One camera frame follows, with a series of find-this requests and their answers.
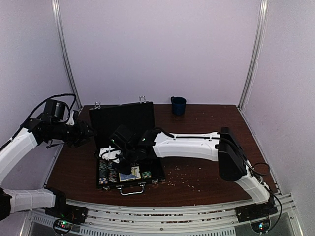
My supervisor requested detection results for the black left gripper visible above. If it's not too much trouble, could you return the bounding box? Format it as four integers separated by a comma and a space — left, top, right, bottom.
51, 118, 97, 148

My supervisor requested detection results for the black poker set case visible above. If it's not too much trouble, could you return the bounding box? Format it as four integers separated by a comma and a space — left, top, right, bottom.
89, 101, 165, 193

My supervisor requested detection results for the green poker chip stack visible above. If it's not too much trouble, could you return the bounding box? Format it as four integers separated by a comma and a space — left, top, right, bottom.
141, 171, 152, 179

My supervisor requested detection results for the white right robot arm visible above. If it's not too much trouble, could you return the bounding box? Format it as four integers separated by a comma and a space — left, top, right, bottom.
110, 125, 274, 217

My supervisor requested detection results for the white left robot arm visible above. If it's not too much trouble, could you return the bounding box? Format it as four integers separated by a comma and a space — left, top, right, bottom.
0, 118, 96, 220

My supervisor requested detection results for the blue yellow card deck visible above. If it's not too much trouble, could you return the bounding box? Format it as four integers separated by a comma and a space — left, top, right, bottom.
119, 166, 141, 182

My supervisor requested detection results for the right row of poker chips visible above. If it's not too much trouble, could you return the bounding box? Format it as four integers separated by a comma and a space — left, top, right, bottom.
107, 162, 119, 183

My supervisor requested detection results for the row of poker chips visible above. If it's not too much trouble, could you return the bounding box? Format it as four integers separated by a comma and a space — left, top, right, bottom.
107, 162, 119, 183
99, 160, 108, 184

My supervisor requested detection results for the left row of poker chips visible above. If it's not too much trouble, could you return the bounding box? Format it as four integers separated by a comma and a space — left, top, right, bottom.
99, 160, 108, 184

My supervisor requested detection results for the dark blue mug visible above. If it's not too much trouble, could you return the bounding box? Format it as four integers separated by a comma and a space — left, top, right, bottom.
170, 96, 187, 116

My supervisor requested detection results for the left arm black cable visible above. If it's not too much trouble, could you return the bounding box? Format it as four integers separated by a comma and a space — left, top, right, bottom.
19, 93, 77, 128

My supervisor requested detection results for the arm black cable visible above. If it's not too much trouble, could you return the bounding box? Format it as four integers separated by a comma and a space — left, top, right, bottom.
19, 93, 77, 128
243, 157, 284, 233

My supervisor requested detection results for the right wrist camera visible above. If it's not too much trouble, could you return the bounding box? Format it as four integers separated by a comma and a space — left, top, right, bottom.
97, 125, 133, 164

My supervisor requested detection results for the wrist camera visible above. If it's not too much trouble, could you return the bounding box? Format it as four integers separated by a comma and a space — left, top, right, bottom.
40, 99, 78, 126
97, 125, 133, 164

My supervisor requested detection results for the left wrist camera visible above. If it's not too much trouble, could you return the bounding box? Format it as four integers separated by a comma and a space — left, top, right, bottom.
40, 99, 78, 126

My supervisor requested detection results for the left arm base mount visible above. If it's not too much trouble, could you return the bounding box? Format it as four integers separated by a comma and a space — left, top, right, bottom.
44, 187, 88, 236

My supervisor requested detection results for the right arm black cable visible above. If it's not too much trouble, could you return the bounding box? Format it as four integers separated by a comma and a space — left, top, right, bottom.
243, 157, 284, 233

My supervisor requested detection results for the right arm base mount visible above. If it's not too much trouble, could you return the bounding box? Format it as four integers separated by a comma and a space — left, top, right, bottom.
235, 196, 278, 235

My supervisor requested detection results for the left aluminium frame post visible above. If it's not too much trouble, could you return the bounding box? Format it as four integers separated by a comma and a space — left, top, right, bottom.
51, 0, 83, 110

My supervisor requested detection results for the aluminium frame post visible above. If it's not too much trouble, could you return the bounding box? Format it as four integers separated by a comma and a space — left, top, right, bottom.
238, 0, 269, 111
51, 0, 83, 110

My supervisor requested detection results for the right aluminium frame post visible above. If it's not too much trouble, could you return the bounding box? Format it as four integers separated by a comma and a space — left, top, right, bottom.
238, 0, 269, 111

